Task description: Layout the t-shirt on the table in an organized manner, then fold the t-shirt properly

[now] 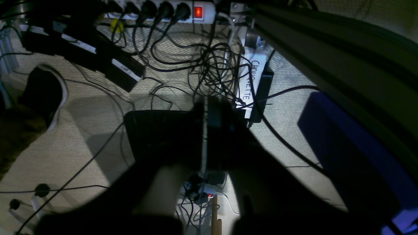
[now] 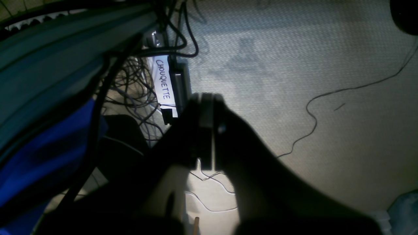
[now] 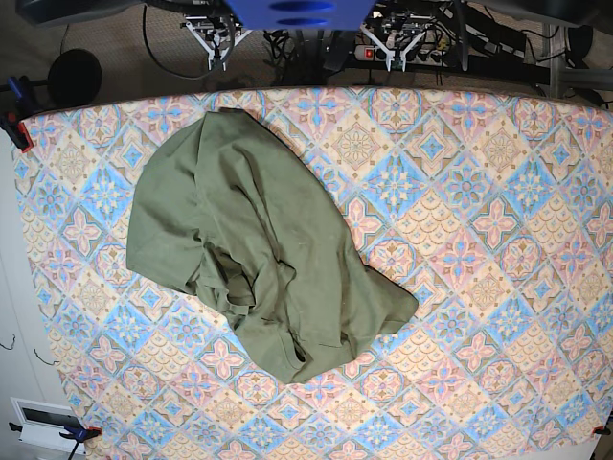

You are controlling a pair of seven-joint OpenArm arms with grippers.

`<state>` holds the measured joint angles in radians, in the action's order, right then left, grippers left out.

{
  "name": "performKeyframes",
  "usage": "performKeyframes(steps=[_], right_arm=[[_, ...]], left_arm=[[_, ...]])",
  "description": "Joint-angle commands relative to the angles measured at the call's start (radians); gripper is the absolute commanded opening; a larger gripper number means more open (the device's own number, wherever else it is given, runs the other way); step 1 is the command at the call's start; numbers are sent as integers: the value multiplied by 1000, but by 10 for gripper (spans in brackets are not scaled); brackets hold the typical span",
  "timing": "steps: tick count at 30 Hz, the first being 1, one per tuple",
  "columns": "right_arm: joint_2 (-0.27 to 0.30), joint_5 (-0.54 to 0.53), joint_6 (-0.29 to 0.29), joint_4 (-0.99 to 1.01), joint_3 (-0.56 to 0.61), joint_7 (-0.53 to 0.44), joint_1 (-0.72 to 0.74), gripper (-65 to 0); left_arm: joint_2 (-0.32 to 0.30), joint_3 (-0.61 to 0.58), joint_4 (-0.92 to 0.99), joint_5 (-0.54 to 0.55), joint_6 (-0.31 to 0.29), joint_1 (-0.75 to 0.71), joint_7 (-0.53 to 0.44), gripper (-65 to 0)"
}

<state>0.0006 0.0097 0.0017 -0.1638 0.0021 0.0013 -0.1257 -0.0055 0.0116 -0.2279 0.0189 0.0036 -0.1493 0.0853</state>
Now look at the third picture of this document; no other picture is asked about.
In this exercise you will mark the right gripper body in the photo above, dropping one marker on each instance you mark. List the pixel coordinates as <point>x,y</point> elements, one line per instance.
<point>205,27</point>

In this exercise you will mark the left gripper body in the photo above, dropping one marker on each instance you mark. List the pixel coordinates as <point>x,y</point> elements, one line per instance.
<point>400,25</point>

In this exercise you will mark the green t-shirt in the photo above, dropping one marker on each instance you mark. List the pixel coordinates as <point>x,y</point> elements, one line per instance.
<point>226,212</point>

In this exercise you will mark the black round stool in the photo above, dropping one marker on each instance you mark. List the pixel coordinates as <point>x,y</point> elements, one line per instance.
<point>74,79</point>

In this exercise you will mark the patterned tablecloth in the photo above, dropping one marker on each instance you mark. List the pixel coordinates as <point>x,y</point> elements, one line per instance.
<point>495,211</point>

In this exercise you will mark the blue clamp upper left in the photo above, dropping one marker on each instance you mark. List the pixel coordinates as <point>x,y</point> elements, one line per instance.
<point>12,121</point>

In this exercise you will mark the blue clamp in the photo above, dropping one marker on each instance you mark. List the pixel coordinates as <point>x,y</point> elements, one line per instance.
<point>67,439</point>
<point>12,121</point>

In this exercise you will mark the blue clamp lower left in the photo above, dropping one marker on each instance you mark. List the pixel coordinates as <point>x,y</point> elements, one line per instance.
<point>67,439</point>

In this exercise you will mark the orange clamp lower right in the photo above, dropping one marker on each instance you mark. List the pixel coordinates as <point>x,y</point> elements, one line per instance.
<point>603,430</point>

